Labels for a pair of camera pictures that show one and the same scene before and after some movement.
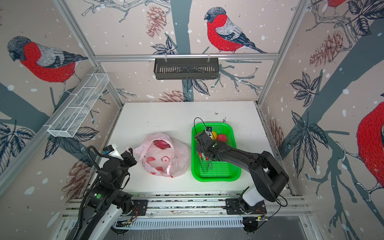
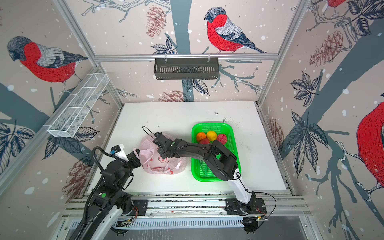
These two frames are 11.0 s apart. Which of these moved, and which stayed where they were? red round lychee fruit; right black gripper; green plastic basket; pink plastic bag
Moved: right black gripper
Stayed: pink plastic bag; red round lychee fruit; green plastic basket
